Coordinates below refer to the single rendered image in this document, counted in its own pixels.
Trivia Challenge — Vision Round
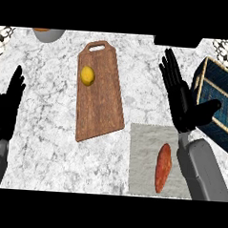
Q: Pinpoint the dark blue basket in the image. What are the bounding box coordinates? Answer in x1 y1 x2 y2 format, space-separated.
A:
186 54 228 157

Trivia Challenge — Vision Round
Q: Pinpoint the grey placemat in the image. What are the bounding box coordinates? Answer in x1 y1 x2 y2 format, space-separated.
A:
126 122 197 199

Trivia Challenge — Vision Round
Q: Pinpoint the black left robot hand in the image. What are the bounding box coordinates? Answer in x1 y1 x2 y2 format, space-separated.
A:
0 63 28 151

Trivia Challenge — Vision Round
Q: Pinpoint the brown wooden cutting board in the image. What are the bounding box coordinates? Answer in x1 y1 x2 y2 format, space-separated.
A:
73 38 131 145

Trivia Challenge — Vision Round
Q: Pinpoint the yellow lemon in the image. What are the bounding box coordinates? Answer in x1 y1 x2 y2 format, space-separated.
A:
79 65 96 87

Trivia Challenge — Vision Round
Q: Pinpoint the grey pot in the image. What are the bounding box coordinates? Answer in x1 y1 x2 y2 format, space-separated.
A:
31 28 66 45

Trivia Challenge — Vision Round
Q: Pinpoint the orange sweet potato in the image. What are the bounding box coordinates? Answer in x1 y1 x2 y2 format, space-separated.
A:
154 142 175 195

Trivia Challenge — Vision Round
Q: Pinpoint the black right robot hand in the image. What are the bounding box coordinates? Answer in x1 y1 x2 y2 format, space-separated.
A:
154 47 226 135

